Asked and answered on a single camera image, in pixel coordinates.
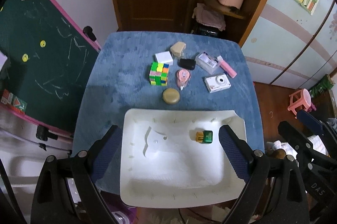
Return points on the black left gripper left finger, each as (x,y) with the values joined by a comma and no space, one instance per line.
(53,203)

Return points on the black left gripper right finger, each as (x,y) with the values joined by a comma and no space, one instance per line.
(275,183)

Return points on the pink rectangular eraser case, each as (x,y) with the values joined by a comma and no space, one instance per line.
(226,67)

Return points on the clear labelled plastic box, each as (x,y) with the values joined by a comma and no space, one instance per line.
(207,62)

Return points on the round tan compact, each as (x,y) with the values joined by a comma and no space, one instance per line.
(171,96)

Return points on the black plug charger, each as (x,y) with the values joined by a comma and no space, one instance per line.
(188,64)

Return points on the pink correction tape dispenser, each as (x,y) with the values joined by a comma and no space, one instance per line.
(183,76)

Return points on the multicolour puzzle cube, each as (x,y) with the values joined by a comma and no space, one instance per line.
(158,74)

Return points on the beige plug adapter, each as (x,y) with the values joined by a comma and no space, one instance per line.
(177,49)

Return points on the white square charger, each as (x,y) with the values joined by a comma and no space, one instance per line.
(164,58)

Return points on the pink plastic stool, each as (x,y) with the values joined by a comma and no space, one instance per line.
(300,100)

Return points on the green bottle with gold cap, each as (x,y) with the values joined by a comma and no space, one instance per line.
(204,137)

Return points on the white plastic tray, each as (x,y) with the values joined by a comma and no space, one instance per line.
(162,166)

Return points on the folded pink cloth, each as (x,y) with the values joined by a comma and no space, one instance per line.
(209,17)

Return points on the white toy camera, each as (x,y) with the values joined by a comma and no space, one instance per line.
(217,83)

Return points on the green chalkboard pink frame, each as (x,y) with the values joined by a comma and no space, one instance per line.
(48,62)

